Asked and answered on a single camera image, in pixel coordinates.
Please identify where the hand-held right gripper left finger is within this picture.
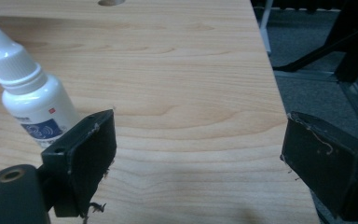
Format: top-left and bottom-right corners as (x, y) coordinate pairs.
(36, 108), (117, 218)

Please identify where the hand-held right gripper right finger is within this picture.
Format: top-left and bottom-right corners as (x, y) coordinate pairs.
(280, 111), (358, 222)

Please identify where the white dropper bottle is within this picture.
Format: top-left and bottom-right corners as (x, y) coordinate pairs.
(0, 26), (82, 149)

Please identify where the black metal stand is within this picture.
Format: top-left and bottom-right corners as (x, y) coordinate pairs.
(272, 0), (358, 125)

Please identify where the white table leg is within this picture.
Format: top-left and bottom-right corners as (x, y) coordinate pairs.
(258, 0), (275, 56)

